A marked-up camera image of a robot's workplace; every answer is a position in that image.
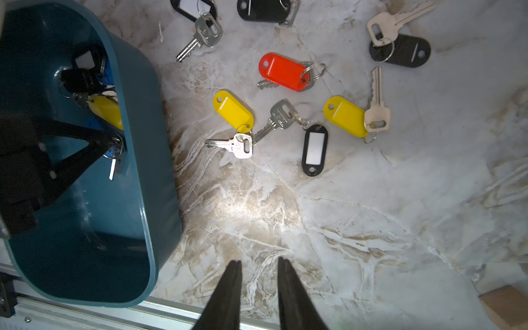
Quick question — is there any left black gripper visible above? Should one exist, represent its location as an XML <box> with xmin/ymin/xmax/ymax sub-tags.
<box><xmin>1</xmin><ymin>114</ymin><xmax>121</xmax><ymax>235</ymax></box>

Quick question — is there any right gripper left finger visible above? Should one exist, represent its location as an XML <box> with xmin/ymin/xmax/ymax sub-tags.
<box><xmin>192</xmin><ymin>261</ymin><xmax>243</xmax><ymax>329</ymax></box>

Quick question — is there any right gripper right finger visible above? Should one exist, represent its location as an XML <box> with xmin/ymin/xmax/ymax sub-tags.
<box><xmin>277</xmin><ymin>257</ymin><xmax>328</xmax><ymax>329</ymax></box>

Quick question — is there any solid blue tag key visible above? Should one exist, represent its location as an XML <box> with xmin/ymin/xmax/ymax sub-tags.
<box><xmin>103</xmin><ymin>137</ymin><xmax>125</xmax><ymax>181</ymax></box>

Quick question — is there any black white tag key box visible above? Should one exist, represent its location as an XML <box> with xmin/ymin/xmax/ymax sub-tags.
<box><xmin>72</xmin><ymin>45</ymin><xmax>108</xmax><ymax>81</ymax></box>

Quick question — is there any teal plastic storage box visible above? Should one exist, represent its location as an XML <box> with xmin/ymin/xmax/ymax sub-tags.
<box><xmin>1</xmin><ymin>1</ymin><xmax>182</xmax><ymax>307</ymax></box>

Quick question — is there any white black tag key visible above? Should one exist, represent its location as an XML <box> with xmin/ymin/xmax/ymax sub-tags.
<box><xmin>175</xmin><ymin>12</ymin><xmax>223</xmax><ymax>63</ymax></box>

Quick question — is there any yellow tag key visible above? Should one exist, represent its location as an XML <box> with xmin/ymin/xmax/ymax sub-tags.
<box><xmin>203</xmin><ymin>89</ymin><xmax>256</xmax><ymax>160</ymax></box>
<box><xmin>323</xmin><ymin>67</ymin><xmax>392</xmax><ymax>144</ymax></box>
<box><xmin>87</xmin><ymin>94</ymin><xmax>124</xmax><ymax>131</ymax></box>

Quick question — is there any red tag key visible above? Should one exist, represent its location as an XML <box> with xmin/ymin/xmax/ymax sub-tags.
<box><xmin>257</xmin><ymin>53</ymin><xmax>327</xmax><ymax>92</ymax></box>

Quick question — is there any solid black tag key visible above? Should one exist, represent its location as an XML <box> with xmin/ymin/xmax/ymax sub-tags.
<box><xmin>236</xmin><ymin>0</ymin><xmax>301</xmax><ymax>26</ymax></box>
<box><xmin>367</xmin><ymin>1</ymin><xmax>436</xmax><ymax>68</ymax></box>

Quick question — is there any small wooden number block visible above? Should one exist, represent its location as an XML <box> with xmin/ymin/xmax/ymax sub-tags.
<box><xmin>478</xmin><ymin>285</ymin><xmax>528</xmax><ymax>330</ymax></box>

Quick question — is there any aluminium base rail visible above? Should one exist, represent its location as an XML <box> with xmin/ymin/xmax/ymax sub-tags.
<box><xmin>0</xmin><ymin>263</ymin><xmax>281</xmax><ymax>330</ymax></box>

